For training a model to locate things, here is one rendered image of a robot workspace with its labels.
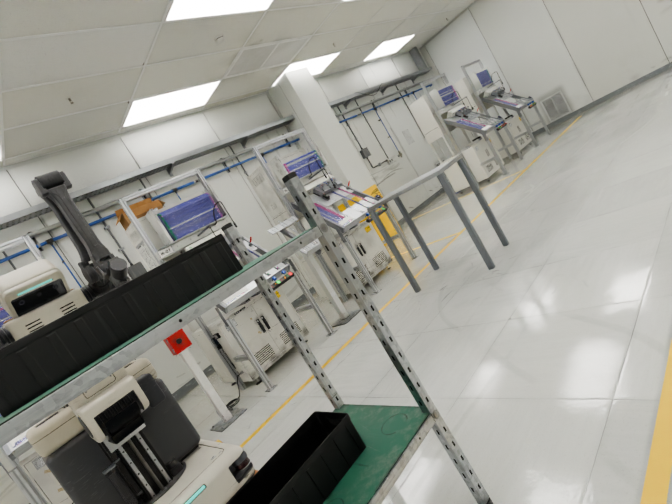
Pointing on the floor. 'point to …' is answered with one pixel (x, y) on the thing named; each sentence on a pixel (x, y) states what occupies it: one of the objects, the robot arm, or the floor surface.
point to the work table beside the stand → (453, 206)
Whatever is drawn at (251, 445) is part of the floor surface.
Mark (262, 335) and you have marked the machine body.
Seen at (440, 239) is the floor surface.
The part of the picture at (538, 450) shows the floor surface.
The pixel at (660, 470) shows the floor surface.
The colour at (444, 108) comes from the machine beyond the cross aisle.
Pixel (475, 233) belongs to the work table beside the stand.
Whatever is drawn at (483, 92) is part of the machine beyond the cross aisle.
